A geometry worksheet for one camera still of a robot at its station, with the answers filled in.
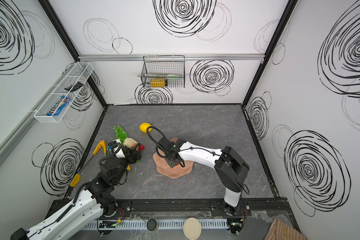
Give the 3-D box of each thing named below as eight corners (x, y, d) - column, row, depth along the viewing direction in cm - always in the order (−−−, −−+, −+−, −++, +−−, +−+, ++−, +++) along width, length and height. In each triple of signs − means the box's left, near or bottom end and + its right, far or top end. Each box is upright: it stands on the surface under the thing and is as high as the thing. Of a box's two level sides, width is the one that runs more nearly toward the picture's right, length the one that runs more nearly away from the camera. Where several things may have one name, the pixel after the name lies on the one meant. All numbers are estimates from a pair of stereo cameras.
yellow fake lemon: (139, 132, 105) (138, 129, 101) (141, 126, 109) (140, 122, 105) (151, 133, 105) (150, 129, 101) (152, 126, 109) (151, 122, 105)
